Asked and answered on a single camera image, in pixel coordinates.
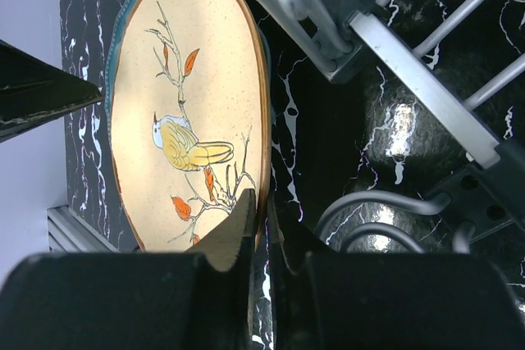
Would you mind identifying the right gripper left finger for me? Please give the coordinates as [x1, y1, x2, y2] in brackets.
[1, 189, 256, 349]

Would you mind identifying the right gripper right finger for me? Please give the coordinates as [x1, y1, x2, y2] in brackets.
[267, 203, 524, 349]

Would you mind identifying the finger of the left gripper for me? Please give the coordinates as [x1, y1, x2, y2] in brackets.
[0, 41, 104, 142]

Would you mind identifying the beige plate bird print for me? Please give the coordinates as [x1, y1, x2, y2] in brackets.
[108, 0, 271, 252]

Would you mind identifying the teal scalloped plate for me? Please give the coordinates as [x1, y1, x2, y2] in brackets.
[104, 0, 139, 132]

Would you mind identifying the aluminium rail frame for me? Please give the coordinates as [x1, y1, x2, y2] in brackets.
[47, 206, 118, 252]

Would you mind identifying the grey wire dish rack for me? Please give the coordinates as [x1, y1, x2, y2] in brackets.
[256, 0, 524, 252]

